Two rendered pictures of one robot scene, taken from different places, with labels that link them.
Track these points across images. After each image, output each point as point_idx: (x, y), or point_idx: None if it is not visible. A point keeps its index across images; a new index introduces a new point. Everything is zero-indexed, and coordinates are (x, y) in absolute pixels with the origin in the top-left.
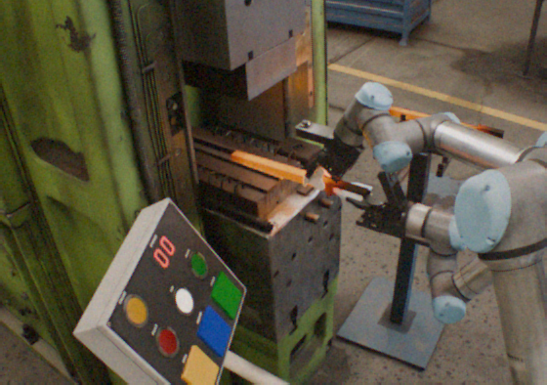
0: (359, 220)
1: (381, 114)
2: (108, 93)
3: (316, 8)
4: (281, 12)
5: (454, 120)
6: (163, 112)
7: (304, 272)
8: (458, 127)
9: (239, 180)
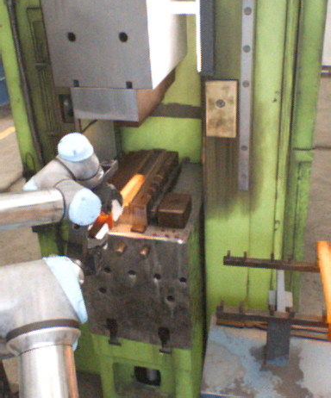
0: (213, 315)
1: (57, 159)
2: (10, 67)
3: (266, 91)
4: (115, 60)
5: (74, 199)
6: (54, 102)
7: (124, 297)
8: (31, 190)
9: None
